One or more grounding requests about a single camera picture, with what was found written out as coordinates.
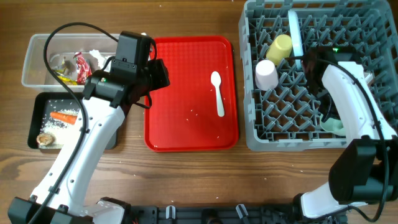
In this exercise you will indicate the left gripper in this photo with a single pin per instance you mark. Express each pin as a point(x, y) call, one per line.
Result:
point(161, 70)

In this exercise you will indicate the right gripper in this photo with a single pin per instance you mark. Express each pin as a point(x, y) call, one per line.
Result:
point(326, 112)

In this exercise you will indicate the teal bowl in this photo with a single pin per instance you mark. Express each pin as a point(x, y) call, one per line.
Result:
point(333, 126)

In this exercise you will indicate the grey dishwasher rack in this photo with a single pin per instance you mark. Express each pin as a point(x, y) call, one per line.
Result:
point(287, 118)

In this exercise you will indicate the red plastic tray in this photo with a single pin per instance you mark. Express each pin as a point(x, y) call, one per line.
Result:
point(183, 116)

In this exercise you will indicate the white plastic spoon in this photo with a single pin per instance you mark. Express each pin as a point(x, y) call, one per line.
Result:
point(216, 82)

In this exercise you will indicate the pink plastic cup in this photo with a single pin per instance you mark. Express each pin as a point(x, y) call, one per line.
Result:
point(266, 76)

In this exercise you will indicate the red snack wrapper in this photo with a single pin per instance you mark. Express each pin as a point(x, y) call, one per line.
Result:
point(83, 68)

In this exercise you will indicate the yellow plastic cup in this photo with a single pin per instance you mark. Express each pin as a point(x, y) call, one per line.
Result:
point(280, 48)

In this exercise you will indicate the yellow snack wrapper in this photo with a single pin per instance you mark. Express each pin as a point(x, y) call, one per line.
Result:
point(66, 71)

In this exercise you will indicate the orange carrot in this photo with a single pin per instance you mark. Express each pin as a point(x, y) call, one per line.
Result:
point(66, 118)

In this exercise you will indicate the light blue plate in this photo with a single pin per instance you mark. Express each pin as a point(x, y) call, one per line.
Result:
point(295, 33)

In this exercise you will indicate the brown food scrap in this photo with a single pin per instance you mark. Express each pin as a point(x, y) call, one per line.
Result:
point(45, 139)

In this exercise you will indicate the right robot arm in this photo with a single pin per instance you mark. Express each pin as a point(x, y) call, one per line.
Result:
point(364, 177)

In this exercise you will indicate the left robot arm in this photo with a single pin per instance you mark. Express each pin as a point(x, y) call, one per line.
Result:
point(108, 97)

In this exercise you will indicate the clear plastic bin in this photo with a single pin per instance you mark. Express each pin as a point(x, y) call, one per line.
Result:
point(35, 74)

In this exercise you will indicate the spilled white rice pile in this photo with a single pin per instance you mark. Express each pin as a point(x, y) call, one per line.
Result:
point(61, 131)

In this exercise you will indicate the black plastic bin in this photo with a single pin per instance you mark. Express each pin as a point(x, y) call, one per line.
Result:
point(45, 103)

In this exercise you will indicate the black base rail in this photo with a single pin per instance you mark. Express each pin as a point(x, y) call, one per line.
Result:
point(268, 214)

